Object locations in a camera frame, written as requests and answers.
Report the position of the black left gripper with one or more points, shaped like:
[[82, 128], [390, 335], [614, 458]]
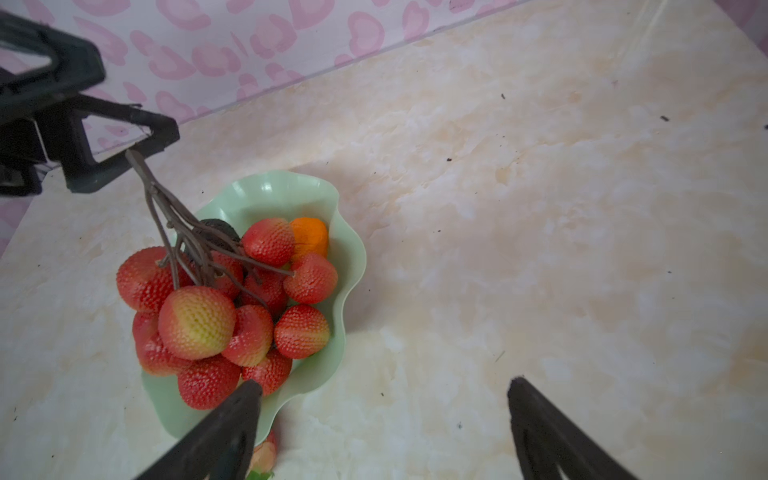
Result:
[[42, 113]]

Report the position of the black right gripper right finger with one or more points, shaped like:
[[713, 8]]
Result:
[[549, 445]]

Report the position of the red lychee bunch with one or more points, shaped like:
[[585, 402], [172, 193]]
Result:
[[188, 322]]

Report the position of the light green scalloped fruit bowl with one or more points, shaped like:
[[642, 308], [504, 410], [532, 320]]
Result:
[[287, 195]]

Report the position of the small fake orange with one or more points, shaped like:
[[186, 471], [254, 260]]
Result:
[[311, 236]]

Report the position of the dark fake avocado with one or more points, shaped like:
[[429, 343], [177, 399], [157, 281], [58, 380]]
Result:
[[217, 232]]

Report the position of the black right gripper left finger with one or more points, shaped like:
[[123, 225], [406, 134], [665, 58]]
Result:
[[220, 446]]

